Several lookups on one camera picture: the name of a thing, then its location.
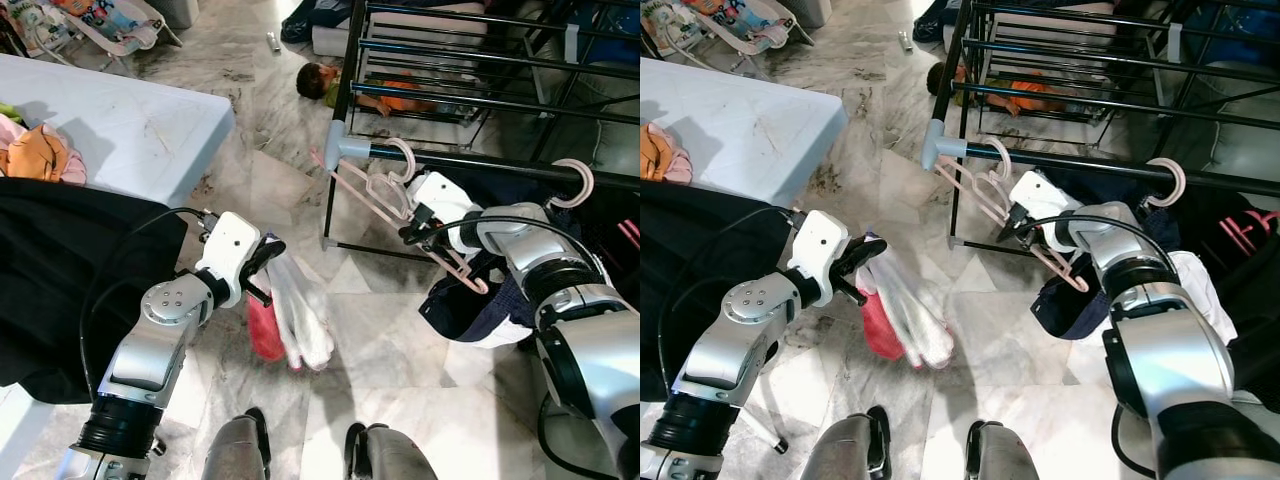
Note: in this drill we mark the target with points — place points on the large black garment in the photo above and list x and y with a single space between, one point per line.
690 280
60 280

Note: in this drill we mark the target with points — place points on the orange cloth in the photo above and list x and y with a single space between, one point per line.
35 155
658 155

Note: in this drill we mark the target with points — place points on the navy clothes pile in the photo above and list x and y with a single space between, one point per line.
935 15
315 20

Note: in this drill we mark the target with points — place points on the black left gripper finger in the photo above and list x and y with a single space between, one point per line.
868 252
860 295
267 295
272 252

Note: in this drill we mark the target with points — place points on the green cloth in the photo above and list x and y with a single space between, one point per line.
8 110

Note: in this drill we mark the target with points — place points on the robot left leg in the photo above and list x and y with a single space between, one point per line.
845 455
235 455

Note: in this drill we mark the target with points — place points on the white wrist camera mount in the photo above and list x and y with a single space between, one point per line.
228 250
445 195
818 250
1040 192

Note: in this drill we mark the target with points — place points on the robot right leg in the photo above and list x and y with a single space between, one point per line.
1005 460
395 460

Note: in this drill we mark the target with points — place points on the white folded mattress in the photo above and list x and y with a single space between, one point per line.
335 42
1040 35

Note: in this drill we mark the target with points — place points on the black metal drying rack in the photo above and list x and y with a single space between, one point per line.
940 145
340 145

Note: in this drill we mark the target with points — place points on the doll in orange clothes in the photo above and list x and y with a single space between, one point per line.
1025 95
315 80

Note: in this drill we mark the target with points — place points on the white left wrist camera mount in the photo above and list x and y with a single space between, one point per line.
228 250
818 250

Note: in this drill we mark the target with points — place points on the robot leg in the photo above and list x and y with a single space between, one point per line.
1005 460
395 460
235 455
845 455

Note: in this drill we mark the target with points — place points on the baby bouncer seat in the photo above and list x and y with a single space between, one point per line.
740 25
100 25

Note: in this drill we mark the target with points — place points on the navy and white garment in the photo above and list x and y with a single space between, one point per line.
470 315
1070 310

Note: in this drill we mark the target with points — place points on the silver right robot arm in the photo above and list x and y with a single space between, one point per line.
590 350
1170 360

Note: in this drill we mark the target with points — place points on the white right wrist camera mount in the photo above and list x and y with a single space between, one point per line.
1040 192
445 195

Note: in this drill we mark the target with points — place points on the white tube frame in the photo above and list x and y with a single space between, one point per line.
765 420

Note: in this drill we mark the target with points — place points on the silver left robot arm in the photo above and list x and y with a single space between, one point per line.
140 360
740 350

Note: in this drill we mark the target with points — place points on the pale pink plastic hanger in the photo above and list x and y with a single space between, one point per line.
588 180
1180 180
975 193
360 187

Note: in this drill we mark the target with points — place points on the light blue plastic table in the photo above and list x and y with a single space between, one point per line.
750 120
130 120

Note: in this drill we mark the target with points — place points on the pink cloth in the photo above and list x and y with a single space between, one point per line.
75 170
680 170

